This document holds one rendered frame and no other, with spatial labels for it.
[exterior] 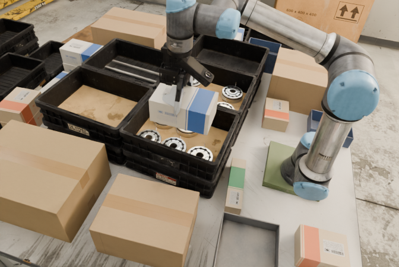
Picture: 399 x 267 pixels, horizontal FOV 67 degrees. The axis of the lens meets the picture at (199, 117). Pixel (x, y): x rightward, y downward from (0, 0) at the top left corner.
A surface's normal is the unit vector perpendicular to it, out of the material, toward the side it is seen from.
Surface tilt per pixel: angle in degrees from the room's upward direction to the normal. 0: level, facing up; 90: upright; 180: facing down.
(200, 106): 0
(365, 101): 85
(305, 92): 90
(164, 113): 90
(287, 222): 0
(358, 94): 86
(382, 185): 0
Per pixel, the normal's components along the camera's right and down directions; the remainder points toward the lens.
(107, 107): 0.07, -0.73
